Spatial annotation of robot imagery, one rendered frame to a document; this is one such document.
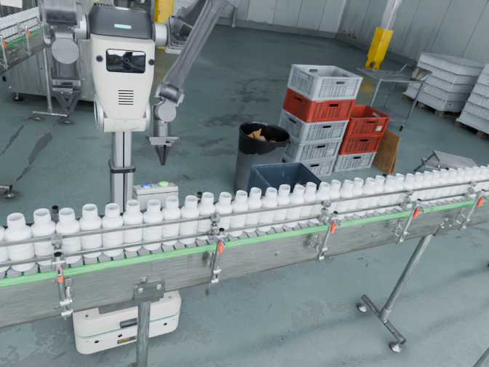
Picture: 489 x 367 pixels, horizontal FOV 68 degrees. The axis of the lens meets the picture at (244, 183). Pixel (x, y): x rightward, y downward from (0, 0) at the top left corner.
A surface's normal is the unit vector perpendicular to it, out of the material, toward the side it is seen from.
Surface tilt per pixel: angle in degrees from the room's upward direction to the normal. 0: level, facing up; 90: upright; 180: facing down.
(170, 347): 0
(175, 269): 90
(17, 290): 90
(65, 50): 90
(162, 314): 90
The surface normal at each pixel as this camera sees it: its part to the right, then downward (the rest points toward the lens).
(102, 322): 0.36, -0.46
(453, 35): -0.89, 0.08
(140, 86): 0.42, 0.52
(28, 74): 0.12, 0.52
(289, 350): 0.17, -0.85
